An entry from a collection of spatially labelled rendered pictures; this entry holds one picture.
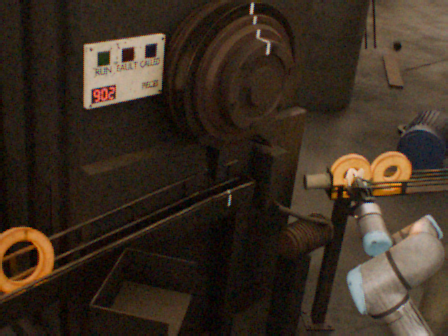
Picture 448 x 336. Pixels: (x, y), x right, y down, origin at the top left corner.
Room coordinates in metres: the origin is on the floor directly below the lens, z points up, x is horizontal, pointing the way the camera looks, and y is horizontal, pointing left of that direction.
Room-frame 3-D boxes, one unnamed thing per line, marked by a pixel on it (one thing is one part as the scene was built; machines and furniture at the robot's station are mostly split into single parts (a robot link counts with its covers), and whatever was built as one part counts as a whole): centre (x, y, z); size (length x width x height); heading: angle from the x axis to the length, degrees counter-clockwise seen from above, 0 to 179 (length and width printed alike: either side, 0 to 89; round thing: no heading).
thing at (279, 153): (2.11, -0.14, 0.68); 0.11 x 0.08 x 0.24; 46
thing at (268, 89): (1.86, -0.06, 1.11); 0.28 x 0.06 x 0.28; 136
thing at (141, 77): (1.76, 0.32, 1.15); 0.26 x 0.02 x 0.18; 136
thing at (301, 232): (2.07, -0.32, 0.27); 0.22 x 0.13 x 0.53; 136
